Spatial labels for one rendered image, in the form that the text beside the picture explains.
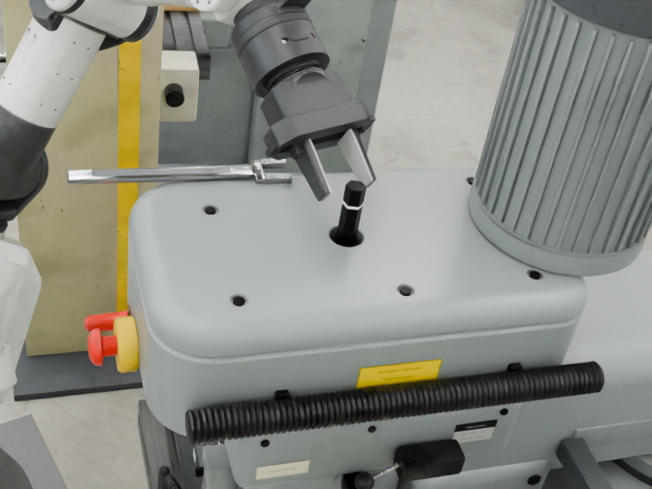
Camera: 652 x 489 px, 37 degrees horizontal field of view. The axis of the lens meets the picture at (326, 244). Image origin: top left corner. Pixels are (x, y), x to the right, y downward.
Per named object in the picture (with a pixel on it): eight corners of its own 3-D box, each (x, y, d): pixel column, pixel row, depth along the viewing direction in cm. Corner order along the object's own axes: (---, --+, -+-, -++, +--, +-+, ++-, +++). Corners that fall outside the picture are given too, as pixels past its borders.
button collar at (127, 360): (119, 384, 105) (119, 344, 101) (113, 345, 110) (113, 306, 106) (138, 382, 106) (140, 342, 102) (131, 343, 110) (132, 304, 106)
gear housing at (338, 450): (235, 498, 108) (243, 438, 102) (196, 342, 126) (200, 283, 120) (509, 457, 118) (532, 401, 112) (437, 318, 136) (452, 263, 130)
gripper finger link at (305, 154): (322, 203, 102) (297, 151, 103) (335, 189, 100) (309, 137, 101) (309, 207, 101) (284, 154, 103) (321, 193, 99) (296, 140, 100)
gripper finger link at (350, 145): (374, 178, 102) (348, 126, 103) (360, 191, 105) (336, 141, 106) (385, 175, 103) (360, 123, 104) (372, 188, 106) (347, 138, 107)
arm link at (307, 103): (350, 148, 111) (307, 59, 113) (390, 106, 103) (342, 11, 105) (255, 174, 104) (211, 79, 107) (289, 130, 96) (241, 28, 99)
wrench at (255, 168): (68, 190, 104) (68, 184, 104) (66, 170, 107) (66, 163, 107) (291, 183, 111) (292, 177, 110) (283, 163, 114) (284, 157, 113)
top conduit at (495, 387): (189, 453, 94) (191, 429, 92) (182, 420, 97) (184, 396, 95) (600, 399, 107) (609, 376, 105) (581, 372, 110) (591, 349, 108)
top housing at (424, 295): (152, 456, 98) (157, 342, 89) (120, 284, 118) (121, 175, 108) (566, 402, 112) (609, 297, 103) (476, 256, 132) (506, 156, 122)
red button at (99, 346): (89, 374, 104) (89, 347, 102) (86, 347, 107) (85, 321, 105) (121, 371, 105) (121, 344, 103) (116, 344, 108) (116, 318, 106)
